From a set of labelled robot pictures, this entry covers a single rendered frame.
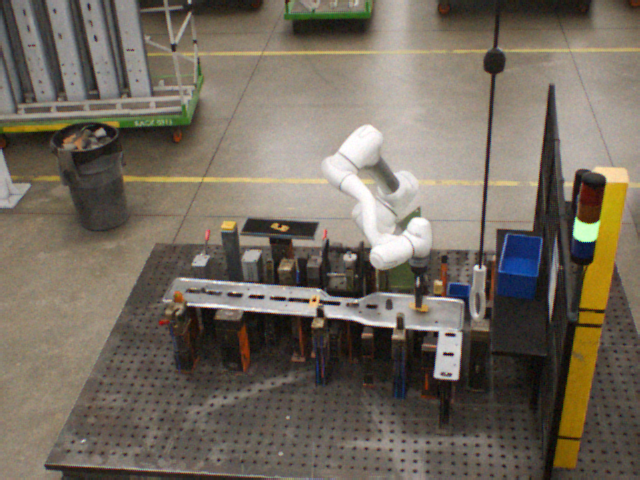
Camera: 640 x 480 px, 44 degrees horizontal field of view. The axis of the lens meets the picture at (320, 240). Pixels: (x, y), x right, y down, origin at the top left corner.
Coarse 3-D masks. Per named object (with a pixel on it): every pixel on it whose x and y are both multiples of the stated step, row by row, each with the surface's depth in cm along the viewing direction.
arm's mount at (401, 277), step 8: (416, 208) 426; (408, 216) 427; (416, 216) 420; (400, 264) 404; (408, 264) 404; (376, 272) 413; (392, 272) 408; (400, 272) 407; (408, 272) 407; (376, 280) 411; (392, 280) 410; (400, 280) 410; (408, 280) 410; (376, 288) 414; (392, 288) 413; (400, 288) 412; (408, 288) 412
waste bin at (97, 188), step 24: (72, 144) 577; (96, 144) 581; (120, 144) 587; (72, 168) 566; (96, 168) 570; (120, 168) 593; (72, 192) 589; (96, 192) 583; (120, 192) 598; (96, 216) 595; (120, 216) 606
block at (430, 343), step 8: (424, 344) 335; (432, 344) 335; (424, 352) 333; (432, 352) 332; (424, 360) 336; (432, 360) 335; (424, 368) 339; (432, 368) 337; (424, 376) 342; (432, 376) 341; (424, 384) 344; (432, 384) 343; (424, 392) 347; (432, 392) 346
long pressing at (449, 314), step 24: (168, 288) 375; (192, 288) 373; (216, 288) 372; (240, 288) 371; (264, 288) 370; (288, 288) 369; (312, 288) 368; (264, 312) 357; (288, 312) 355; (312, 312) 354; (336, 312) 353; (384, 312) 351; (408, 312) 350; (432, 312) 349; (456, 312) 348
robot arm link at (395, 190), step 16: (368, 128) 359; (352, 144) 357; (368, 144) 356; (352, 160) 357; (368, 160) 361; (384, 176) 385; (400, 176) 407; (384, 192) 404; (400, 192) 404; (416, 192) 415; (400, 208) 413
